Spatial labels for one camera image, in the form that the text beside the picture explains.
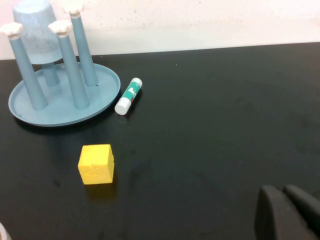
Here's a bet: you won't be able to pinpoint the light blue plastic cup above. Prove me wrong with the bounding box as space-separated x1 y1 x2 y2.
12 0 63 65

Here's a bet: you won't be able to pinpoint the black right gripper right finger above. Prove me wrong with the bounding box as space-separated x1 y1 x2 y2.
283 184 320 233

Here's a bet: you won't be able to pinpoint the white green glue stick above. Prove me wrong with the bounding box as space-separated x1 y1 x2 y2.
114 77 144 116

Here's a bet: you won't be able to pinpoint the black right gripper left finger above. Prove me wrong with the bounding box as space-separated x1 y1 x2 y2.
254 185 312 240

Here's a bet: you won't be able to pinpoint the yellow foam cube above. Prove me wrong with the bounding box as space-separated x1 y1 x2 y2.
77 143 116 186

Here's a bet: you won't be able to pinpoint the blue cup stand white caps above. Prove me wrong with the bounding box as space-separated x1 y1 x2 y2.
0 4 122 128

